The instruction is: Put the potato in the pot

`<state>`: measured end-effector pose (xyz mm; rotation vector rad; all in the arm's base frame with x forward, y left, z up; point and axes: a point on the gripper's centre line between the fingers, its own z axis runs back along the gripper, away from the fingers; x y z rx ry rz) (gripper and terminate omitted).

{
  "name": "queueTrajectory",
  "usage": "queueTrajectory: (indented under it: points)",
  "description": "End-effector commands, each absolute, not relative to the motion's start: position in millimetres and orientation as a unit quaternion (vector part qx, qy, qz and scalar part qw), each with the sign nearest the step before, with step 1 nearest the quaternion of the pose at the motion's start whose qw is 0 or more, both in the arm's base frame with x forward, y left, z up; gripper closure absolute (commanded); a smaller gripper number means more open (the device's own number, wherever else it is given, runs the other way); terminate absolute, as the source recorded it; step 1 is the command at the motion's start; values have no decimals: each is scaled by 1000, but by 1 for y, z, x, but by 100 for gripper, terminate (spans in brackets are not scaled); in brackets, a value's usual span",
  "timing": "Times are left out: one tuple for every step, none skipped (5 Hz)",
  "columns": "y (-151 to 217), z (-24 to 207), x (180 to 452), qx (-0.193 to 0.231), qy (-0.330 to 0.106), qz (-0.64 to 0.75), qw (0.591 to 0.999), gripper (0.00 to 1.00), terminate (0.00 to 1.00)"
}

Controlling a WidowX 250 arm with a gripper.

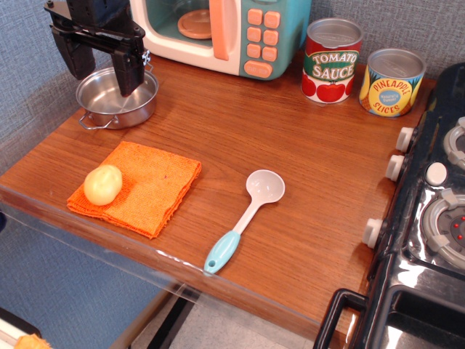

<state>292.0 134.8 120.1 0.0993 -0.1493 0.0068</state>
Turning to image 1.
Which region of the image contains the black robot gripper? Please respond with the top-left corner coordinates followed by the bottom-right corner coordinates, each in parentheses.
top-left (44, 1), bottom-right (145, 97)

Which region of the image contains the yellow toy potato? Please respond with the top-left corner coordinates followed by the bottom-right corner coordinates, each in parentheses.
top-left (84, 165), bottom-right (123, 206)

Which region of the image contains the small steel pot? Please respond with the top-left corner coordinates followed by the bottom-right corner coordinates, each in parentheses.
top-left (76, 68), bottom-right (159, 130)

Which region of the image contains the orange folded towel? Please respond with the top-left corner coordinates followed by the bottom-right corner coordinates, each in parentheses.
top-left (67, 141), bottom-right (201, 239)

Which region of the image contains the teal toy microwave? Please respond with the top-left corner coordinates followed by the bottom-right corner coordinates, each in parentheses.
top-left (130, 1), bottom-right (312, 81)

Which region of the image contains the tomato sauce can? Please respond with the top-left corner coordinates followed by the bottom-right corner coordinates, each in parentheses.
top-left (301, 17), bottom-right (363, 104)

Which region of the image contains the pineapple slices can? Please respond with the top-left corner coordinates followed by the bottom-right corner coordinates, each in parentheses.
top-left (359, 48), bottom-right (426, 118)

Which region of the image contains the orange object bottom corner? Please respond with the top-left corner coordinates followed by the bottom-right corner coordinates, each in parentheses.
top-left (14, 334), bottom-right (52, 349)

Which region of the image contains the white stove knob middle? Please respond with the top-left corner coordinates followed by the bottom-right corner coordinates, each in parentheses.
top-left (385, 155), bottom-right (405, 182)

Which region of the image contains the white stove knob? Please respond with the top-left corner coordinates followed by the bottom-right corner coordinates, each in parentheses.
top-left (362, 218), bottom-right (384, 249)
top-left (395, 127), bottom-right (415, 153)
top-left (385, 155), bottom-right (405, 182)

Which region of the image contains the white stove knob rear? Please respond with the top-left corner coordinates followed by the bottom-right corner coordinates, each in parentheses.
top-left (395, 127), bottom-right (415, 153)

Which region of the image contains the white stove knob front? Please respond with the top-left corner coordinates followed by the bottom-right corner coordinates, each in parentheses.
top-left (362, 218), bottom-right (384, 249)

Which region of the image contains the black toy stove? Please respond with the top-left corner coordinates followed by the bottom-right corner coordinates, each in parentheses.
top-left (314, 63), bottom-right (464, 348)

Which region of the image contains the white ladle teal handle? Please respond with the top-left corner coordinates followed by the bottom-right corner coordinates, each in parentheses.
top-left (203, 169), bottom-right (286, 274)

